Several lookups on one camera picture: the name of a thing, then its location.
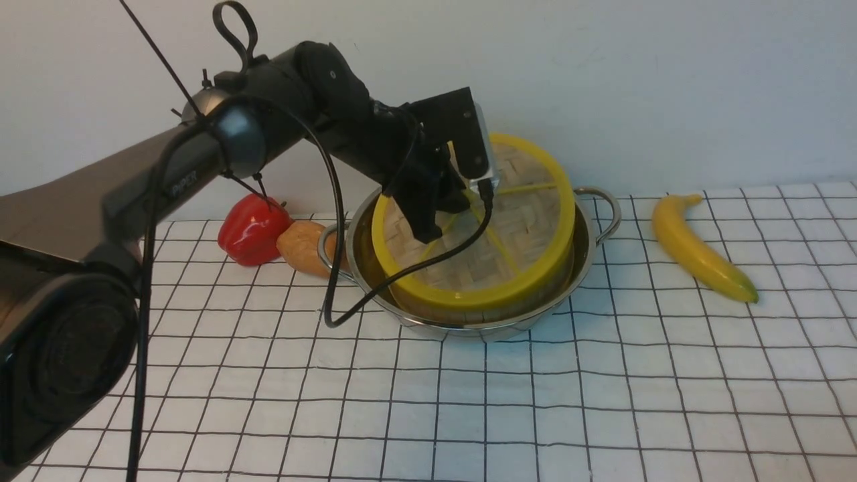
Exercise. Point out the red bell pepper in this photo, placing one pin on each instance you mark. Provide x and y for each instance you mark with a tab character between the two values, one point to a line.
250	231

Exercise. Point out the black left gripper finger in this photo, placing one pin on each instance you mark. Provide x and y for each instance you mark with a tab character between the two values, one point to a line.
421	198

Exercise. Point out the yellow banana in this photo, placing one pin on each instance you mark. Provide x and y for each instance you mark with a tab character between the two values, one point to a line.
680	242

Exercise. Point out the bamboo steamer basket yellow rim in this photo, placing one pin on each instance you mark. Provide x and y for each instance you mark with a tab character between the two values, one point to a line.
482	308

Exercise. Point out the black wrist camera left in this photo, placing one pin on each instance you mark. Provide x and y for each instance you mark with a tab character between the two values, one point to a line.
454	119

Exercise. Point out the brown potato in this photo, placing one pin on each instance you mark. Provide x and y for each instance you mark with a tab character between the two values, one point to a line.
298	247

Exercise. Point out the stainless steel two-handled pot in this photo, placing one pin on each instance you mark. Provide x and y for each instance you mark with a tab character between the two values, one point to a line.
364	271

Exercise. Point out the white checkered tablecloth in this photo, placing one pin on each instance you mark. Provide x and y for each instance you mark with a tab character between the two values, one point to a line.
641	376

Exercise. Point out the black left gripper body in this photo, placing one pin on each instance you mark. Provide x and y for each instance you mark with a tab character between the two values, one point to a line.
384	143

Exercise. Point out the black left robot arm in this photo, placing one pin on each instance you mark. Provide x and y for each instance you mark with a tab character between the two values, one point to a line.
77	252

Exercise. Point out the woven bamboo steamer lid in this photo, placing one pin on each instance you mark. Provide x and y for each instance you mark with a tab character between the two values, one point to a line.
509	234

